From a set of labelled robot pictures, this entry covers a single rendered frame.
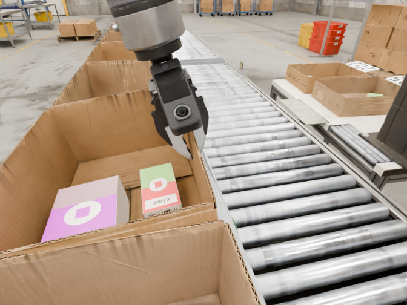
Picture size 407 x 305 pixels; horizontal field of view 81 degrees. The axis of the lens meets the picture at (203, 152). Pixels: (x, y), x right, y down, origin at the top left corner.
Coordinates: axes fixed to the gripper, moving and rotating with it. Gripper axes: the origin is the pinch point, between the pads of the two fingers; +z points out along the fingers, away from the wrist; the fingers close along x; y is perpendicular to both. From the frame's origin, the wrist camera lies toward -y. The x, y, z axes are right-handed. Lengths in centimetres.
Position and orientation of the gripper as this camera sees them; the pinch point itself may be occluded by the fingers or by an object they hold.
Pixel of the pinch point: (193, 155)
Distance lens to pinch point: 45.5
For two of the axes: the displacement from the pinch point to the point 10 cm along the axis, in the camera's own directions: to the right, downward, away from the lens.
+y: -2.1, -5.5, 8.1
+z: 2.3, 7.7, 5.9
